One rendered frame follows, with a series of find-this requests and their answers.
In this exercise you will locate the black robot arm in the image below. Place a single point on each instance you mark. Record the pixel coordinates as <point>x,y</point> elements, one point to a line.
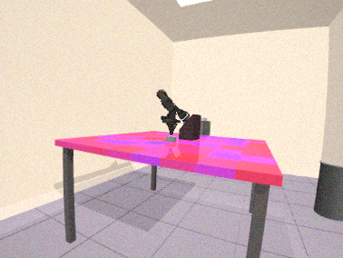
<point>170,106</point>

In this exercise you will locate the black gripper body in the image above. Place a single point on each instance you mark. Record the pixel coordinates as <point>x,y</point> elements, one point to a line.
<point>171,119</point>

